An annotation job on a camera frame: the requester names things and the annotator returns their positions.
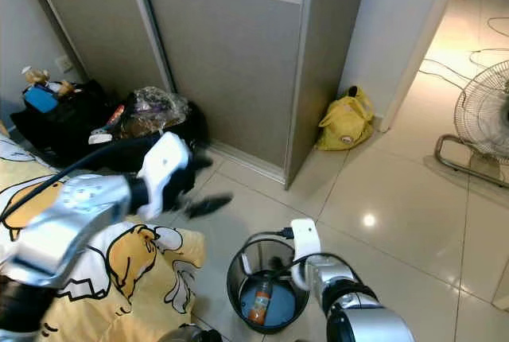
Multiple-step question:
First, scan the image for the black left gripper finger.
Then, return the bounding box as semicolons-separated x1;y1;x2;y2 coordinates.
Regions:
183;192;234;218

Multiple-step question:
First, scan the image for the yellow cartoon egg blanket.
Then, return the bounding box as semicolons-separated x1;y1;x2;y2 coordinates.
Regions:
0;137;208;342

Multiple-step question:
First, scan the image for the black mesh waste bin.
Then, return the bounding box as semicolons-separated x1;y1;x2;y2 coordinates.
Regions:
226;231;312;336

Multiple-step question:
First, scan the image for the white and red tube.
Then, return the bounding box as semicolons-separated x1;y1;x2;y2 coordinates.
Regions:
88;104;126;146

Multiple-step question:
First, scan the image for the orange drink bottle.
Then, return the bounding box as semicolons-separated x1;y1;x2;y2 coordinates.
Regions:
247;279;274;326

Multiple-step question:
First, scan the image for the dark grey robot leg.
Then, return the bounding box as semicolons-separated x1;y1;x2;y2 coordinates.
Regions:
158;323;212;342

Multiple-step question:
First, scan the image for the black fabric bag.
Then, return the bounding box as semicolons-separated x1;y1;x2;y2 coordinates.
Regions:
9;79;209;174

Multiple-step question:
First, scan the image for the grey sliding door wardrobe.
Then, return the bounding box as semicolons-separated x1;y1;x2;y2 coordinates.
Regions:
25;0;371;189

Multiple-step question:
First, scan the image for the blue pouch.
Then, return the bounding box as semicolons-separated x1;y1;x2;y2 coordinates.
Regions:
23;85;59;114

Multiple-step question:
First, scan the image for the small brown plush toy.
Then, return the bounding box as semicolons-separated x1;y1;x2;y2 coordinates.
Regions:
21;65;78;96

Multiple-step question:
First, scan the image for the grey floor fan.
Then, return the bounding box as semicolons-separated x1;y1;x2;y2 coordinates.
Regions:
434;59;509;189

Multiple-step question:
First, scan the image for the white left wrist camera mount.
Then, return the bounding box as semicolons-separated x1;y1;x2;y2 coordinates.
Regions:
136;130;192;220

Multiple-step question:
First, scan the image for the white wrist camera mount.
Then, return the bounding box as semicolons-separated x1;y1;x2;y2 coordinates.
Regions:
136;130;192;220
289;218;321;289

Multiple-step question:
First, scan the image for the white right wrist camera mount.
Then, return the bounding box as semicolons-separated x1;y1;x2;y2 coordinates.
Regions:
289;218;321;289

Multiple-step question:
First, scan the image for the white wall outlet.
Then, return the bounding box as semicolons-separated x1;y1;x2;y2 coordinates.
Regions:
53;55;73;75

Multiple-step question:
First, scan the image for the thin floor cable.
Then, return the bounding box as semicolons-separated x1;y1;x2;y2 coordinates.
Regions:
418;16;509;82

